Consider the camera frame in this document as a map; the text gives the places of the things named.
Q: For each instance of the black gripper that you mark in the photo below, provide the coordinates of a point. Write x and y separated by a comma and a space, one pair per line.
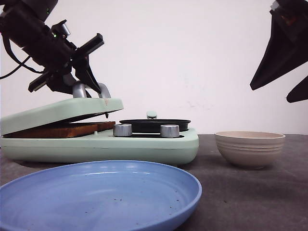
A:
287, 48
58, 56

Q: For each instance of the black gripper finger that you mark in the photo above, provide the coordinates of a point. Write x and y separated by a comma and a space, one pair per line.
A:
299, 92

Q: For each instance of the mint green breakfast maker lid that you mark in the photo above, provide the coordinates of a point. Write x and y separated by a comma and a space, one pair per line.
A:
69, 110

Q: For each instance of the toast slice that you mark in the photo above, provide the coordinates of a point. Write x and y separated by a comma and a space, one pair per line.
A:
62, 130

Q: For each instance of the beige ribbed bowl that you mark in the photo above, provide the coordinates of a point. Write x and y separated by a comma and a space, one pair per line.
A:
250, 149

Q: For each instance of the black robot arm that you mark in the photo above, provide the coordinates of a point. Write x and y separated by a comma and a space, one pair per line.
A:
21, 19

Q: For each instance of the mint green breakfast maker base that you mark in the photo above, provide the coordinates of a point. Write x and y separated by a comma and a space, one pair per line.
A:
104, 146

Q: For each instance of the left silver knob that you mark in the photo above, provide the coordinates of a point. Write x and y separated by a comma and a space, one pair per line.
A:
122, 130

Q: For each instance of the silver knob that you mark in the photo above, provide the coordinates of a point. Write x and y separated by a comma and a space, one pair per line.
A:
169, 131
122, 130

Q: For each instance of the small black frying pan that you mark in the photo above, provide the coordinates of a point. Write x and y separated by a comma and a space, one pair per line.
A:
150, 125

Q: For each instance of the right silver knob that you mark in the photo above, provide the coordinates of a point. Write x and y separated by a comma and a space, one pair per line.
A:
169, 131

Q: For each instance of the grey table cloth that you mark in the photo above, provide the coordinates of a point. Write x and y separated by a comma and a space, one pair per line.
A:
274, 198

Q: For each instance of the blue plate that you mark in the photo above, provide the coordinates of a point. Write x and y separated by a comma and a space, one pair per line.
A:
100, 196

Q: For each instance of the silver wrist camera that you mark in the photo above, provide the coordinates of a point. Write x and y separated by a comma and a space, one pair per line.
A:
60, 30

